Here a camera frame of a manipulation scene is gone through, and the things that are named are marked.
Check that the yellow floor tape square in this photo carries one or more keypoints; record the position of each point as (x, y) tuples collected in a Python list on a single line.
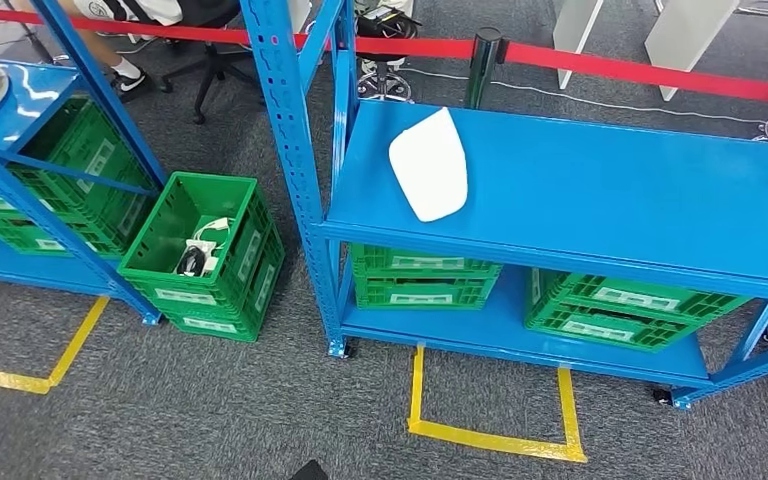
[(77, 344), (490, 439)]

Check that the white plastic panel part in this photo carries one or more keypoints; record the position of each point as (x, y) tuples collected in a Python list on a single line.
[(430, 166)]

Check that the red barrier belt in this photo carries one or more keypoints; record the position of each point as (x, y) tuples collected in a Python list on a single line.
[(159, 28), (622, 68)]

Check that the open green plastic crate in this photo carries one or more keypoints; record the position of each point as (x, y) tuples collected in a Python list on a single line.
[(165, 218)]

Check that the black stanchion post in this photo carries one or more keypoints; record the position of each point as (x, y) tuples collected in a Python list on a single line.
[(483, 66)]

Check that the person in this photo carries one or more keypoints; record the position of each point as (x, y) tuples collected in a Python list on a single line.
[(132, 83)]

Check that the black office chair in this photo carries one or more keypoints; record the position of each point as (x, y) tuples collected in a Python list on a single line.
[(206, 73)]

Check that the white board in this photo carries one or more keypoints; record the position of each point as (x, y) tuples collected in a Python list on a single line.
[(299, 13)]

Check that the white table leg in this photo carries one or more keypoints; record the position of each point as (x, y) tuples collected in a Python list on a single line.
[(685, 40), (573, 33)]

